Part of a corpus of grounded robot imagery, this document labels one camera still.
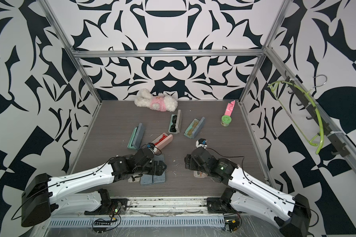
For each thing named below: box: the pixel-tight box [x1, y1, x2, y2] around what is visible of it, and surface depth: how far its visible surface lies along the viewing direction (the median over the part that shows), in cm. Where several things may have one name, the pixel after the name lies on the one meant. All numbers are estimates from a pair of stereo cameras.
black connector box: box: [224, 219, 240, 232], surface depth 73 cm
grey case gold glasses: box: [183, 116, 206, 139], surface depth 103 cm
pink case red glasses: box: [151, 132, 174, 152], surface depth 96 cm
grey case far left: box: [127, 122, 146, 150], surface depth 97 cm
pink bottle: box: [223, 99, 236, 117], surface depth 106 cm
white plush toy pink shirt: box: [133, 88, 178, 112], surface depth 110 cm
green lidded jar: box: [220, 115, 232, 127], surface depth 107 cm
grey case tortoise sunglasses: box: [139, 173, 153, 185], surface depth 81 cm
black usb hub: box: [93, 220, 113, 226], surface depth 74 cm
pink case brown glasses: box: [193, 170, 208, 178], surface depth 85 cm
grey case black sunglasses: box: [168, 109, 181, 134], surface depth 104 cm
